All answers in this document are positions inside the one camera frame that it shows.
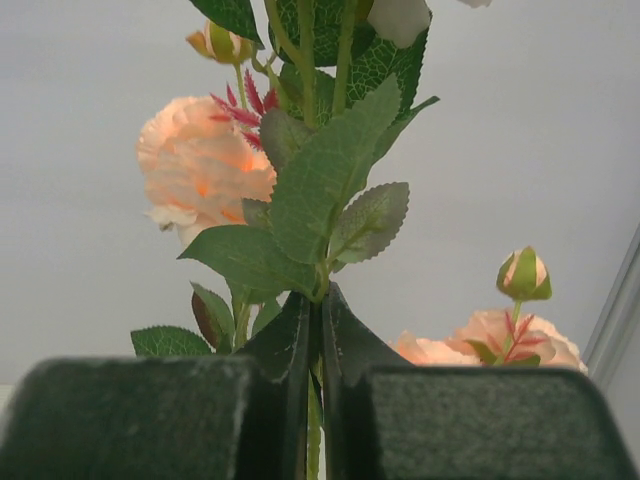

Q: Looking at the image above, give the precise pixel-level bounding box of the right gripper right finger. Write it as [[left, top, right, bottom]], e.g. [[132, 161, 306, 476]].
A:
[[321, 285, 638, 479]]

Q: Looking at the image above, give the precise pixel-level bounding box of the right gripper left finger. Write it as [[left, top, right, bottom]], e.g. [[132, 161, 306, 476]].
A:
[[1, 293, 311, 479]]

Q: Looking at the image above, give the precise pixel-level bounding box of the pale pink rose stem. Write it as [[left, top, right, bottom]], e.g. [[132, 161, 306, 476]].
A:
[[177, 0, 496, 480]]

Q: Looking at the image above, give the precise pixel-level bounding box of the right aluminium frame post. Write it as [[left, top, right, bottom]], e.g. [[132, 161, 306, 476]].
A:
[[584, 229, 639, 390]]

